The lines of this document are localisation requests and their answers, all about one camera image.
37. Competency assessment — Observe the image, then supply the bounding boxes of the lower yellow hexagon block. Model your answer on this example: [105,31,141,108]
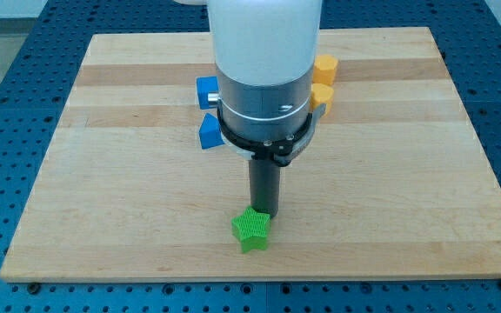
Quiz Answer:
[310,83,335,115]

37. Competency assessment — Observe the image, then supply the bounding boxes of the black and grey clamp ring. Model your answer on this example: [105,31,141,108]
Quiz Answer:
[216,103,327,168]

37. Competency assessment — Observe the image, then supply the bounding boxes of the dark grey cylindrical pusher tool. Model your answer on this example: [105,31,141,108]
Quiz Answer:
[249,160,280,218]

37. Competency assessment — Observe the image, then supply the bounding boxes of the blue triangular block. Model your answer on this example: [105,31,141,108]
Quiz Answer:
[198,113,224,150]

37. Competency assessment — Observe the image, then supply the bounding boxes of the wooden board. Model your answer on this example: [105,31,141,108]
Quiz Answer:
[0,27,501,283]

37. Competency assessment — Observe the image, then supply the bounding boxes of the blue cube block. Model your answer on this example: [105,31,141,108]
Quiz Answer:
[196,76,219,110]

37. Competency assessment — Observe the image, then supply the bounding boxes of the green star block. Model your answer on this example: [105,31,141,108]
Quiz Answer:
[231,206,271,253]

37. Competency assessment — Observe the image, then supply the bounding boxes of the yellow hexagon block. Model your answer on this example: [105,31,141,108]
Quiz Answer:
[312,55,339,85]
[310,83,335,115]

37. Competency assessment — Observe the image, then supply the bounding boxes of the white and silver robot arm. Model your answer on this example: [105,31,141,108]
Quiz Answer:
[207,0,322,142]

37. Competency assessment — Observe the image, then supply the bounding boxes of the upper yellow hexagon block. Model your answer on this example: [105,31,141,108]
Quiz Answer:
[312,55,339,85]

